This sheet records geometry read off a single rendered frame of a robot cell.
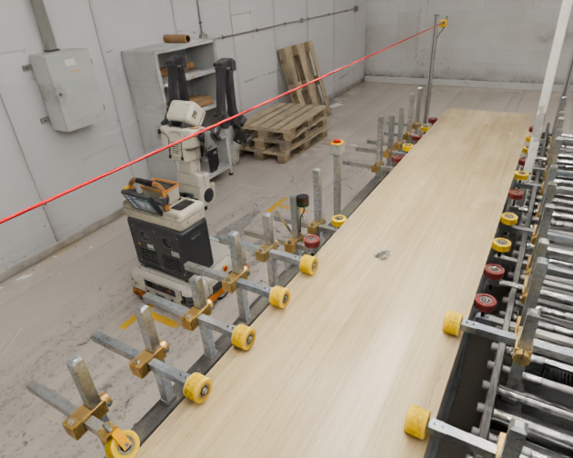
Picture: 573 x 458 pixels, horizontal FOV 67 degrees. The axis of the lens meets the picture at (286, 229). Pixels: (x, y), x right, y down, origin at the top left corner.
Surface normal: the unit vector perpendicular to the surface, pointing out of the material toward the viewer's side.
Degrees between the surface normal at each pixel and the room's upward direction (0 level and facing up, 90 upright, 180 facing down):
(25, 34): 90
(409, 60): 90
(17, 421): 0
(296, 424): 0
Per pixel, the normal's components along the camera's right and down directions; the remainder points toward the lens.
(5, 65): 0.86, 0.21
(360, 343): -0.06, -0.87
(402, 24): -0.50, 0.46
